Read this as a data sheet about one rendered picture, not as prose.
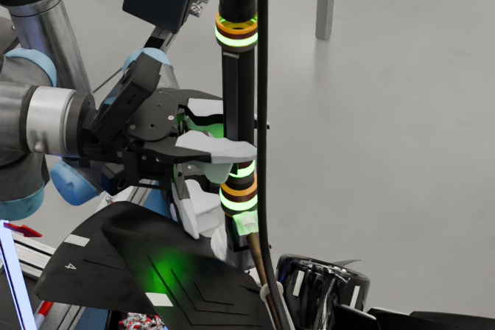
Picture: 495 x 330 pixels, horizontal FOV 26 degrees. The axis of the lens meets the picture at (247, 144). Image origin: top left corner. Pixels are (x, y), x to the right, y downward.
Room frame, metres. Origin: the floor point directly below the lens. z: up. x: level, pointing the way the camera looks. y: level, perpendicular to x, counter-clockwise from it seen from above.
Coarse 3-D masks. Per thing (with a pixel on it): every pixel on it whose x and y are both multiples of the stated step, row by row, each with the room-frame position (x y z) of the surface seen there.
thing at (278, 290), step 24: (264, 0) 0.70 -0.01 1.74; (264, 24) 0.70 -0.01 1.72; (264, 48) 0.69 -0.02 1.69; (264, 72) 0.69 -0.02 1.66; (264, 96) 0.69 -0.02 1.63; (264, 120) 0.69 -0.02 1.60; (264, 144) 0.69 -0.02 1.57; (264, 168) 0.69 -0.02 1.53; (264, 192) 0.69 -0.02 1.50; (264, 216) 0.69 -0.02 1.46; (264, 240) 0.68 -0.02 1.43; (264, 264) 0.67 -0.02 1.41; (264, 288) 0.65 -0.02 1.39
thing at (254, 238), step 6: (252, 234) 0.73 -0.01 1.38; (252, 240) 0.72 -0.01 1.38; (258, 240) 0.72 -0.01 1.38; (252, 246) 0.71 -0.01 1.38; (258, 246) 0.71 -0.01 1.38; (252, 252) 0.71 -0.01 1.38; (258, 252) 0.70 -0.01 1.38; (258, 258) 0.70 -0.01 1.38; (258, 264) 0.69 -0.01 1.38; (258, 270) 0.68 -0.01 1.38; (264, 276) 0.67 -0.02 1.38; (264, 282) 0.66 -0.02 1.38; (270, 300) 0.64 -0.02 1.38; (270, 306) 0.64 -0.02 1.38; (270, 312) 0.63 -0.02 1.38; (276, 318) 0.62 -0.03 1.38; (276, 324) 0.61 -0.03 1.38
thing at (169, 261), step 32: (128, 256) 0.66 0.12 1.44; (160, 256) 0.68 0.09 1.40; (192, 256) 0.71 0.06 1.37; (160, 288) 0.63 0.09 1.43; (192, 288) 0.65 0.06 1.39; (224, 288) 0.68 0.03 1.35; (256, 288) 0.72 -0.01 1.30; (192, 320) 0.60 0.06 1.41; (224, 320) 0.63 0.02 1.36; (256, 320) 0.67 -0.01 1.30
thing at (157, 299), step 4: (148, 296) 0.60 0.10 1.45; (152, 296) 0.61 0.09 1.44; (156, 296) 0.61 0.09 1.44; (160, 296) 0.61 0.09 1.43; (164, 296) 0.62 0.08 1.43; (152, 300) 0.60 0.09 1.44; (156, 300) 0.60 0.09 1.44; (160, 300) 0.61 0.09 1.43; (164, 300) 0.61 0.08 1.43; (168, 300) 0.61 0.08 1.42; (156, 304) 0.60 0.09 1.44; (160, 304) 0.60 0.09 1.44; (164, 304) 0.60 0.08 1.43; (168, 304) 0.61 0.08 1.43
